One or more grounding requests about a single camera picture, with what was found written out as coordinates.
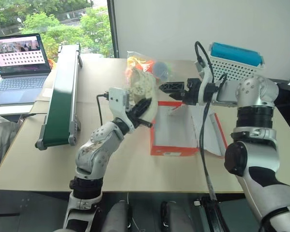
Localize black metal frame piece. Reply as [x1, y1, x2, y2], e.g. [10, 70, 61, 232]
[194, 195, 225, 232]

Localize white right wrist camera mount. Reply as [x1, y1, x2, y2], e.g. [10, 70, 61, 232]
[195, 60, 216, 106]

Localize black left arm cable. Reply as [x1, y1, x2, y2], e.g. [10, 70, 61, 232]
[96, 92, 110, 127]

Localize clear bag of colourful items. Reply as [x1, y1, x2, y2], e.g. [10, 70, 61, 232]
[125, 50, 173, 82]

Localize grey padded seat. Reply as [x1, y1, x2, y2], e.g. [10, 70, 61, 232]
[0, 115, 21, 180]

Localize white wrapping paper sheet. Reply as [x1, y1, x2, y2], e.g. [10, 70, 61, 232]
[190, 106, 227, 155]

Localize blue cylindrical roll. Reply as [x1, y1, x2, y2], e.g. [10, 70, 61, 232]
[212, 42, 263, 66]

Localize orange cardboard shoebox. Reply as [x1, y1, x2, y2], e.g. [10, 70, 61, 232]
[149, 101, 229, 157]

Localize open grey laptop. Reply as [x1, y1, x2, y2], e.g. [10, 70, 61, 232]
[0, 33, 52, 106]

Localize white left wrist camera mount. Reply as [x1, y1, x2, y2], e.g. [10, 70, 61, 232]
[108, 87, 136, 129]

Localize green conveyor belt unit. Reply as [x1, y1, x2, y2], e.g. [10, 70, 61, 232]
[34, 43, 84, 151]

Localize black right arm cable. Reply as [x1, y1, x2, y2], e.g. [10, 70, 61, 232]
[194, 41, 228, 202]

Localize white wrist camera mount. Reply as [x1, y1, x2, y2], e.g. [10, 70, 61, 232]
[195, 60, 216, 106]
[108, 87, 136, 129]

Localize white perforated plastic basket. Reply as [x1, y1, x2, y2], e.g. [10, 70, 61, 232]
[207, 43, 265, 82]

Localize dark rounded shape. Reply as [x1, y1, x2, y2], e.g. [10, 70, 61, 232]
[103, 200, 134, 232]

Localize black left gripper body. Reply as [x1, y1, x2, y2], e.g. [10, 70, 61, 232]
[125, 106, 142, 129]

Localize dark window frame post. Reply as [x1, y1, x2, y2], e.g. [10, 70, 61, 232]
[107, 0, 119, 58]

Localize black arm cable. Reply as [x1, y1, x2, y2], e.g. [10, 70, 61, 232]
[194, 41, 228, 202]
[96, 92, 110, 127]

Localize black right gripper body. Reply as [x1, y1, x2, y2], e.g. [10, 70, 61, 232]
[183, 77, 203, 106]

